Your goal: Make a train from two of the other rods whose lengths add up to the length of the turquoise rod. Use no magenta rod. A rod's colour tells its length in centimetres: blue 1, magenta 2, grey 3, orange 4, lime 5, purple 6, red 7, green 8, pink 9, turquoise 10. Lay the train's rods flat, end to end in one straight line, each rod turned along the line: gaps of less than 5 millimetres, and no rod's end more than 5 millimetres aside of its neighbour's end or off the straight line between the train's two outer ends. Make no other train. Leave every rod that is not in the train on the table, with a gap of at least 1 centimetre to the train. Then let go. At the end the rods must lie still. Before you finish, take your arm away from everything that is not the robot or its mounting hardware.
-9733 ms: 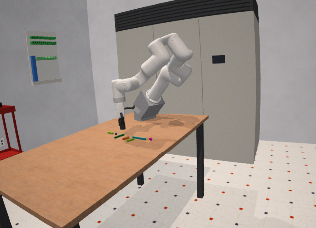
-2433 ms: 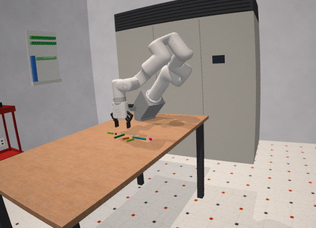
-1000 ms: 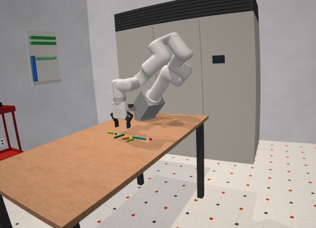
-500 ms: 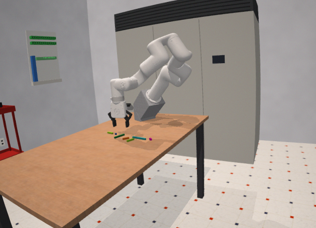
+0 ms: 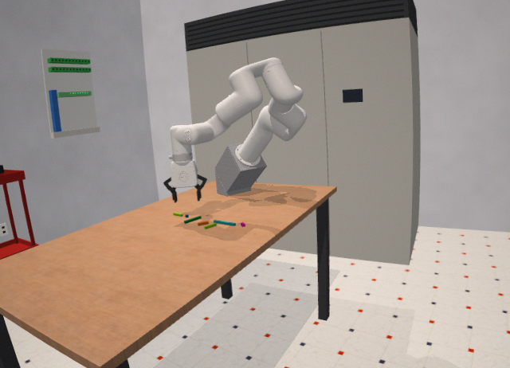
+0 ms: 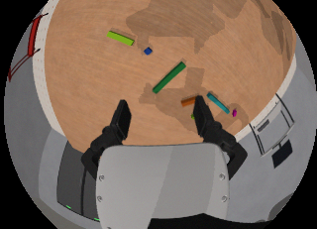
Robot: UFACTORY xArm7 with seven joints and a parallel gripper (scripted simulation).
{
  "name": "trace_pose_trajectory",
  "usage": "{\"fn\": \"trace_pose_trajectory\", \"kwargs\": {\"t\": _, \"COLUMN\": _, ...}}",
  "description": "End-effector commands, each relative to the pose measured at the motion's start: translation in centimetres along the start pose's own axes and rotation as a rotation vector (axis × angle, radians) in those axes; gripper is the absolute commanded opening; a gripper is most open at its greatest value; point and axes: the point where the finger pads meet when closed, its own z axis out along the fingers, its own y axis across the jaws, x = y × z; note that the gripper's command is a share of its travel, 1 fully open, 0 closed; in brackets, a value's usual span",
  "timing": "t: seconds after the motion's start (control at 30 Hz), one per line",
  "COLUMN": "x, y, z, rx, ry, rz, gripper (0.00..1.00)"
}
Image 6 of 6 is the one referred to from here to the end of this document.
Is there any turquoise rod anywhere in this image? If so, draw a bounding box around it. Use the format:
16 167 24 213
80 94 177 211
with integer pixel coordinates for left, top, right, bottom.
207 92 230 114

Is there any small magenta block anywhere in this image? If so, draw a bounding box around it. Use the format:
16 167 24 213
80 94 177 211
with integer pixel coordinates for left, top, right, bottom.
232 109 237 117

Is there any orange rod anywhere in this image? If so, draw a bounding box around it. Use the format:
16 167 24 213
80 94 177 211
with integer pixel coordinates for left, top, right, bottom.
181 96 196 107

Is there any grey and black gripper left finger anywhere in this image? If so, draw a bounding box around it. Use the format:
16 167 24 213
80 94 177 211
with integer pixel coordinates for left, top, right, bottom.
81 99 132 180

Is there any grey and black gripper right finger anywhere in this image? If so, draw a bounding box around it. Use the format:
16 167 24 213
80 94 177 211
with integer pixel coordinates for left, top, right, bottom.
193 95 248 180

